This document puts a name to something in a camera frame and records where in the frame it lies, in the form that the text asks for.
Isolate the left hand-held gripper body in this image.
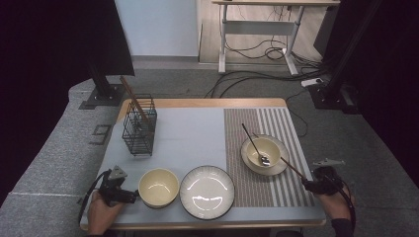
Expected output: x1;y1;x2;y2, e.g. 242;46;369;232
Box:
99;165;131;207

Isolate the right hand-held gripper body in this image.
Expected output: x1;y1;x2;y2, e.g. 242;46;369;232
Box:
311;158;346;196

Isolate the brown wooden chopstick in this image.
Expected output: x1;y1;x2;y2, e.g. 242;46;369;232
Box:
119;76;151;126
252;131;307;182

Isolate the cream ceramic bowl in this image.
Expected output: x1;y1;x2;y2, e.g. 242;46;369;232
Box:
137;167;181;209
245;136;283;171

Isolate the metal spoon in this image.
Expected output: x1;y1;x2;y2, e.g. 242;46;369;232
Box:
241;122;272;167

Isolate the black wire utensil basket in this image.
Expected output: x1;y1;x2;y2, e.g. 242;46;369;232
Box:
122;93;158;157

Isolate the person's right hand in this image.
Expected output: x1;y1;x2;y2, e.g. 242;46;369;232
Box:
317;187;355;221

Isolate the person's left hand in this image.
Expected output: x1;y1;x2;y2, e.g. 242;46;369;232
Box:
86;190;126;237

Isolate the floor socket box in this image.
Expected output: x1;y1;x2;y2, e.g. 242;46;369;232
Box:
89;123;113;146

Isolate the white plate with dark rim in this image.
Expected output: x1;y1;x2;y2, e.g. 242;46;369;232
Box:
179;165;236;221

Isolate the light blue table mat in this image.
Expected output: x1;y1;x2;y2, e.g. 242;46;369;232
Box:
98;107;327;228

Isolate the grey striped woven placemat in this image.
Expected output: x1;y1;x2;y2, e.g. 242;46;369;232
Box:
223;107;316;209

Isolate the black metal stand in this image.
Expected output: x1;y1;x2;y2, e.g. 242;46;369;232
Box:
307;0;384;116
78;60;126;111

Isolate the white power strip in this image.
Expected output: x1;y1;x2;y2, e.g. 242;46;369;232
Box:
300;77;324;88

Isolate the black curtain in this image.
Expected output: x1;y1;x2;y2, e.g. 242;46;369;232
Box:
0;0;136;206
312;0;419;189

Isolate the white standing desk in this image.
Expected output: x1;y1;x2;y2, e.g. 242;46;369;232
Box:
211;0;341;76

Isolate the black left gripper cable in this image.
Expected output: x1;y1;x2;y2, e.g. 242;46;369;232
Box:
78;169;112;223

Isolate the black floor cable bundle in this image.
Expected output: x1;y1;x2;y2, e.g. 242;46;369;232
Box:
204;33;330;99

